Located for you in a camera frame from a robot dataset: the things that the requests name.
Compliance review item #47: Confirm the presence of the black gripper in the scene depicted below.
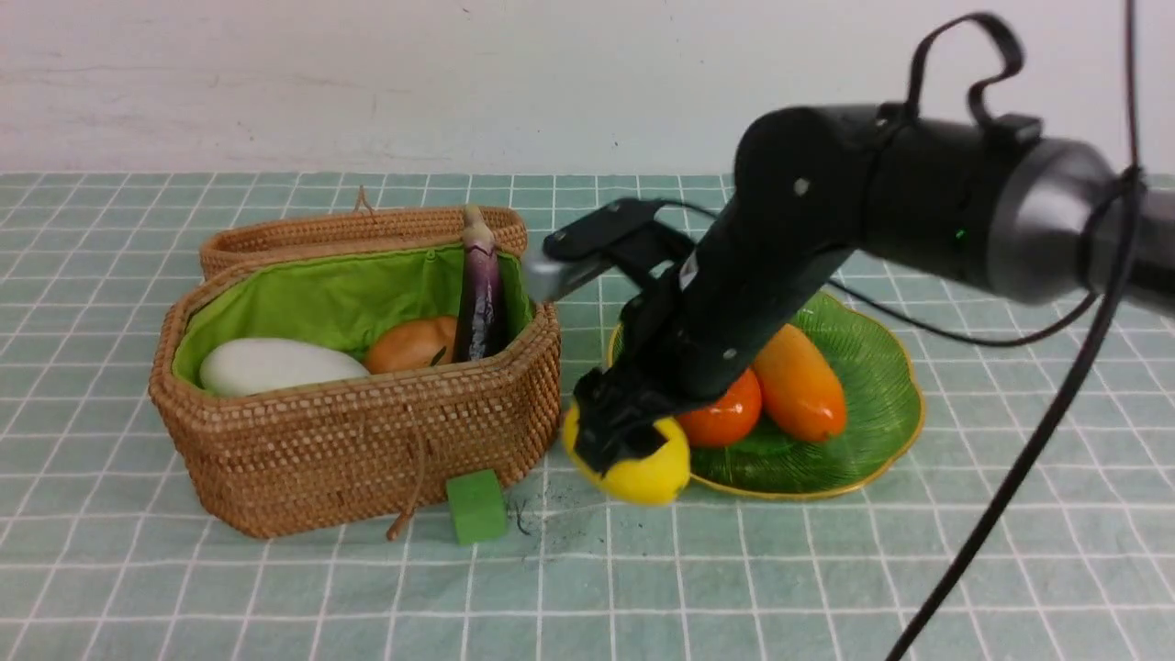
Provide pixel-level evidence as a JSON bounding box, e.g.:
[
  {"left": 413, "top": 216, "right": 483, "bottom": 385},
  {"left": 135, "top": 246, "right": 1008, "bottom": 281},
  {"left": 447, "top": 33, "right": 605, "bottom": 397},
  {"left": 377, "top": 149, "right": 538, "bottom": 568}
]
[{"left": 572, "top": 271, "right": 736, "bottom": 475}]

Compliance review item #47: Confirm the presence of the orange persimmon with green leaves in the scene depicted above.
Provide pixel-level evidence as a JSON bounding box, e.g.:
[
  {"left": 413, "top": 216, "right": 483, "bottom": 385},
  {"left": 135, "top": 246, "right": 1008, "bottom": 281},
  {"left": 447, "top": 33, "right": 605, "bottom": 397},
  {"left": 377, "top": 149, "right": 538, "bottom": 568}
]
[{"left": 676, "top": 369, "right": 763, "bottom": 448}]

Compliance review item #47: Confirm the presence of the yellow lemon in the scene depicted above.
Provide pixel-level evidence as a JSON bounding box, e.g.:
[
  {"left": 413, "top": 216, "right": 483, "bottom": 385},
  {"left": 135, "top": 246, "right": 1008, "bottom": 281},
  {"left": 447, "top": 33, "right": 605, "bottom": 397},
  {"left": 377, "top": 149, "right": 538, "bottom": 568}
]
[{"left": 560, "top": 403, "right": 691, "bottom": 507}]

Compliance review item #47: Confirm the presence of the orange yellow mango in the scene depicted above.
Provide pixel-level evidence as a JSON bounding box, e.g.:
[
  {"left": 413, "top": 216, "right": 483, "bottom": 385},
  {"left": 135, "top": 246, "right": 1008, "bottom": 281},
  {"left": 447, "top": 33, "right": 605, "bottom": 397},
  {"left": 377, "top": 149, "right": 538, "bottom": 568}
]
[{"left": 752, "top": 325, "right": 847, "bottom": 444}]

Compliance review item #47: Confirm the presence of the purple eggplant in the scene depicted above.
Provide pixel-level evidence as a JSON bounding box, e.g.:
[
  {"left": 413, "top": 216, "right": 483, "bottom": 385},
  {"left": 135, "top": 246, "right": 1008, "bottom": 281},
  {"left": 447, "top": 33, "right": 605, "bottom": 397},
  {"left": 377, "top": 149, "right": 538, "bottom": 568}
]
[{"left": 454, "top": 204, "right": 508, "bottom": 363}]

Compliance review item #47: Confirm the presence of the brown potato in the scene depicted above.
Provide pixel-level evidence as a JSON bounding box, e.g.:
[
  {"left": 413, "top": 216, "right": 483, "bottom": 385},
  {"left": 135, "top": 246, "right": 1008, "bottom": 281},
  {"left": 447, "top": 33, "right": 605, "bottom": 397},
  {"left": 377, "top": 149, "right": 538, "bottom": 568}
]
[{"left": 364, "top": 317, "right": 457, "bottom": 375}]

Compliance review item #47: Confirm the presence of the white eggplant with green leaves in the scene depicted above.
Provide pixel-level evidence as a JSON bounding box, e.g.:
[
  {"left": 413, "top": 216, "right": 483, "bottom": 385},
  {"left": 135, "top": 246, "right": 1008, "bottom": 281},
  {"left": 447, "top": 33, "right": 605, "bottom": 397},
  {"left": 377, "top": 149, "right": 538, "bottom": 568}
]
[{"left": 199, "top": 338, "right": 370, "bottom": 398}]

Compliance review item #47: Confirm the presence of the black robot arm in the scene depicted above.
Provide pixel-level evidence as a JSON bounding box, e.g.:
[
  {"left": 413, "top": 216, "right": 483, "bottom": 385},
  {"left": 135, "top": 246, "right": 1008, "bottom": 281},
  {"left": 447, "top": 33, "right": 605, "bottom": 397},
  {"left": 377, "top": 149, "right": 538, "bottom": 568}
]
[{"left": 544, "top": 104, "right": 1171, "bottom": 475}]

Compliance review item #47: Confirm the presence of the green glass leaf plate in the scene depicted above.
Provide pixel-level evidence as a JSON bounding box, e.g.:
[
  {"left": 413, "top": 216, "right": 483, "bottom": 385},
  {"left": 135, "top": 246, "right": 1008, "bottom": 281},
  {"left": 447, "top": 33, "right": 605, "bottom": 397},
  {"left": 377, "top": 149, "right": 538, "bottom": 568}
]
[{"left": 689, "top": 294, "right": 926, "bottom": 501}]

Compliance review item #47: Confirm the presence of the green foam cube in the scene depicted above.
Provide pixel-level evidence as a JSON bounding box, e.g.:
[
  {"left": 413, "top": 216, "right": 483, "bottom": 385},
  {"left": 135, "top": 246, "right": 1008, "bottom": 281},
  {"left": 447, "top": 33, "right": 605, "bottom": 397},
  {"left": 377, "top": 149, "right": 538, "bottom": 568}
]
[{"left": 445, "top": 468, "right": 508, "bottom": 545}]

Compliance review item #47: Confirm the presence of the woven wicker basket green lining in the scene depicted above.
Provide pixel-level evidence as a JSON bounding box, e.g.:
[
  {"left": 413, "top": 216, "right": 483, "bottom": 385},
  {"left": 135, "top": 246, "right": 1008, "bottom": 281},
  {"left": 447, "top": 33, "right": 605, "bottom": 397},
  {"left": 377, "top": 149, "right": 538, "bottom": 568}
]
[{"left": 147, "top": 237, "right": 563, "bottom": 541}]

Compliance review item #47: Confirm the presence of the woven wicker basket lid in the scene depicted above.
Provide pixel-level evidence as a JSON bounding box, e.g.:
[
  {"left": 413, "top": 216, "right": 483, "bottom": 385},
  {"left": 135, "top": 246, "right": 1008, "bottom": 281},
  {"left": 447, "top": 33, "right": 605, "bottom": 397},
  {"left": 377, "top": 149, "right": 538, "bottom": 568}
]
[{"left": 199, "top": 188, "right": 529, "bottom": 279}]

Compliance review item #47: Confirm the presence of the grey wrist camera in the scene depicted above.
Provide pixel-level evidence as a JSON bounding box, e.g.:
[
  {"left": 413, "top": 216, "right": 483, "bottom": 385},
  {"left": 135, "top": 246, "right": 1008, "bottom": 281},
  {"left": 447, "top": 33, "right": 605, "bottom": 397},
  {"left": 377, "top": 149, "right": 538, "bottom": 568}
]
[{"left": 521, "top": 197, "right": 699, "bottom": 306}]

